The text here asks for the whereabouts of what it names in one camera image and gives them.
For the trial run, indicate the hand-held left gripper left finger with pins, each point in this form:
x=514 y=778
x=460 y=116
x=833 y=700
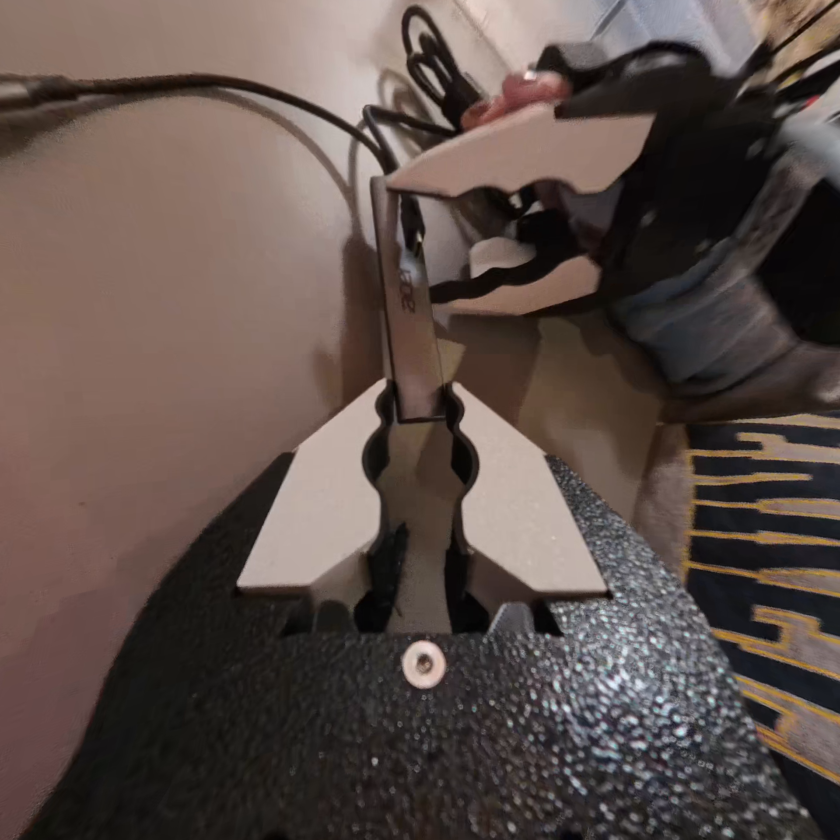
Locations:
x=315 y=518

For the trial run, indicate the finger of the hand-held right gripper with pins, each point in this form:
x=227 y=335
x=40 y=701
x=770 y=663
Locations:
x=512 y=154
x=551 y=289

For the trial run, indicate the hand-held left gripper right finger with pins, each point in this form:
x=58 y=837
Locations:
x=525 y=525

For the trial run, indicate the person's right hand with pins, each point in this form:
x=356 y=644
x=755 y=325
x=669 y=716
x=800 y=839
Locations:
x=518 y=92

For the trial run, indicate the navy yellow patterned cloth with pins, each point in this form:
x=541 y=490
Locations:
x=761 y=558

